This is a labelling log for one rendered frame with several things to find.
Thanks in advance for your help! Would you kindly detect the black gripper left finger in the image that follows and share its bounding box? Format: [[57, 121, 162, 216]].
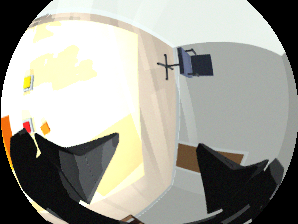
[[35, 132, 120, 204]]

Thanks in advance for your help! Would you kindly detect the yellow button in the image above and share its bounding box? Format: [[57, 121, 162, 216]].
[[23, 75, 35, 92]]

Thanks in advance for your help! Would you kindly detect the red button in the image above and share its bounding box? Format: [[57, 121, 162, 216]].
[[23, 117, 35, 135]]

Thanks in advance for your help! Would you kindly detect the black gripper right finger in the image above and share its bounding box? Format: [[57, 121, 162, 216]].
[[196, 143, 269, 214]]

